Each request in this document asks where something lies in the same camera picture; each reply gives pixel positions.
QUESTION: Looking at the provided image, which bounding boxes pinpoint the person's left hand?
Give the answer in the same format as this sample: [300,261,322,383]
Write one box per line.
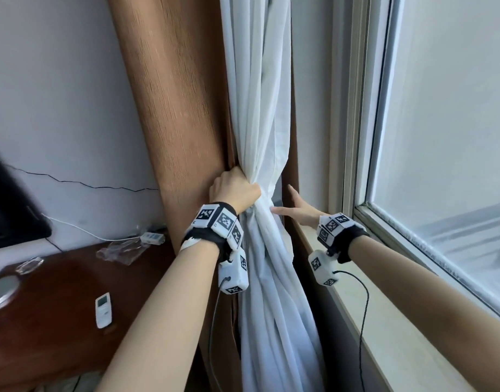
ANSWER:
[208,166,262,216]

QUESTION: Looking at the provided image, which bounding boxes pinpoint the person's right hand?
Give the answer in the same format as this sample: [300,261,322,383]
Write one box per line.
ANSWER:
[270,184,328,230]

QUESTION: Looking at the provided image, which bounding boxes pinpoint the white curtain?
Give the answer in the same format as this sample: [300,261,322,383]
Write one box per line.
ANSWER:
[219,0,328,392]

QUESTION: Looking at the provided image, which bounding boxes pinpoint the brown curtain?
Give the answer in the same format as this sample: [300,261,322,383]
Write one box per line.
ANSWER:
[106,0,299,392]

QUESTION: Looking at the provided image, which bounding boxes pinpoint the person's left forearm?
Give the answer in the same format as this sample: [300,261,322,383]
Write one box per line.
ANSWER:
[96,240,221,392]

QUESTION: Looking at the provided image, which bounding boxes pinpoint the left black marker wristband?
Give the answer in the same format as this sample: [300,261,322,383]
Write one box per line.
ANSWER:
[179,201,245,264]

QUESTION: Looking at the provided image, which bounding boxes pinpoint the black marker wristband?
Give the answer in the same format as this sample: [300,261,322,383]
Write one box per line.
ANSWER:
[179,201,245,264]
[316,213,370,265]

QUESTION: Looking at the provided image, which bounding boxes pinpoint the right black marker wristband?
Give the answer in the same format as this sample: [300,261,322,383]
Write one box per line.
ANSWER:
[316,213,370,265]

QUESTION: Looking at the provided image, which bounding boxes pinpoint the beige window sill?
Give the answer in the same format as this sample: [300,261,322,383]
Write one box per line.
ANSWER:
[292,218,479,392]

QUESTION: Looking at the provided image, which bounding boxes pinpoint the white remote control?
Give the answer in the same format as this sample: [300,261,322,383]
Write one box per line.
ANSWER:
[95,292,113,329]

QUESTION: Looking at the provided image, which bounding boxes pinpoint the small clear plastic wrapper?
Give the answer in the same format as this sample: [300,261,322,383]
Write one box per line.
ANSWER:
[15,256,45,275]

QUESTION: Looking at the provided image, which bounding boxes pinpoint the black television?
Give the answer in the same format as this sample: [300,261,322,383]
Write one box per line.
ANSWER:
[0,144,53,253]

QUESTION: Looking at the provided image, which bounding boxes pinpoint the dark wooden desk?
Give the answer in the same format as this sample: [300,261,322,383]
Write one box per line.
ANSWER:
[0,238,201,392]

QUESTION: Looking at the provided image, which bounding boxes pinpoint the silver round television base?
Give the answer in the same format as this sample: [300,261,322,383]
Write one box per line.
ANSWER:
[0,275,21,313]

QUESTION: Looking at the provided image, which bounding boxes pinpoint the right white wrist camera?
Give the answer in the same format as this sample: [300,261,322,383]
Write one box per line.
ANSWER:
[308,249,340,287]

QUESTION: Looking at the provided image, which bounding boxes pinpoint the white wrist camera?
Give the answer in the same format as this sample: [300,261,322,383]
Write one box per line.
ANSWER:
[218,247,250,295]
[308,249,340,287]

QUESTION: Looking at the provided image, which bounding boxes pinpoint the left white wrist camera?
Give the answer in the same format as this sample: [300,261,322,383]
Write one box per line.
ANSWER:
[218,247,250,295]

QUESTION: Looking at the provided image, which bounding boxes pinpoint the right black camera cable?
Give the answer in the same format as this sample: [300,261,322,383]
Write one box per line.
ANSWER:
[333,269,370,392]

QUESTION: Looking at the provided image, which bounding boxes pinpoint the black camera cable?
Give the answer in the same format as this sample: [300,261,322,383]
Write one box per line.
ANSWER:
[333,269,370,392]
[208,279,228,392]

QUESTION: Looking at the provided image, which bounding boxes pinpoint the thin black wall cable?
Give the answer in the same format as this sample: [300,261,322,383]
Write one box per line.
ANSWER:
[3,163,160,192]

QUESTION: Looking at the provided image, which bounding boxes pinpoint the left black camera cable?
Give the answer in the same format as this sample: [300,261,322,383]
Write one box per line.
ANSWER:
[208,279,228,392]

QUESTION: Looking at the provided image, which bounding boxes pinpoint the thin white cable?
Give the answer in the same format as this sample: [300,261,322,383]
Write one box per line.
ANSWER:
[41,214,143,243]

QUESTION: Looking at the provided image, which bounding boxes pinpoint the glass window with frame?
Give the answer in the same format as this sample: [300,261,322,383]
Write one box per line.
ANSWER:
[327,0,500,327]

